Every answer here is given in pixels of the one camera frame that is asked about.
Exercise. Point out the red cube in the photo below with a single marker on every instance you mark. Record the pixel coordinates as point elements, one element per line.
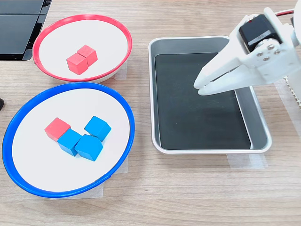
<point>88,51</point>
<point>76,64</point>
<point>56,128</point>

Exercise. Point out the small black object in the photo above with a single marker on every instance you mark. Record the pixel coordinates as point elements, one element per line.
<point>1,104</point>

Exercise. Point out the clear tape strip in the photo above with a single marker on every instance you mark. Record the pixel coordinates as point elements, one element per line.
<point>285,115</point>
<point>247,161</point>
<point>122,70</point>
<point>123,164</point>

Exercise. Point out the black mat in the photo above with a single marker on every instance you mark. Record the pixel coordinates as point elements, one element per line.
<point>200,122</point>

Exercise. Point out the black glossy panel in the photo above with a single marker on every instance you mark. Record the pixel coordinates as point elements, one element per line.
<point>21,5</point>
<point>16,35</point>

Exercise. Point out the red-rimmed white plate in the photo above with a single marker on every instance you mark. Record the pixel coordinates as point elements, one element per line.
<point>58,42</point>

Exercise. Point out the steel tray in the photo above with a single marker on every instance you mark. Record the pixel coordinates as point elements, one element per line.
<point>261,131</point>

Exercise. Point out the pale perforated plate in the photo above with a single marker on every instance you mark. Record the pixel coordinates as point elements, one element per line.
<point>294,94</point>

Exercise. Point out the blue cube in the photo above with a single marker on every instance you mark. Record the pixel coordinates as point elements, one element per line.
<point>68,142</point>
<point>89,147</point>
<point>97,126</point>

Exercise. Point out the blue-rimmed white plate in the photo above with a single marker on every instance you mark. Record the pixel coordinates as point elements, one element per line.
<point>35,164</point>

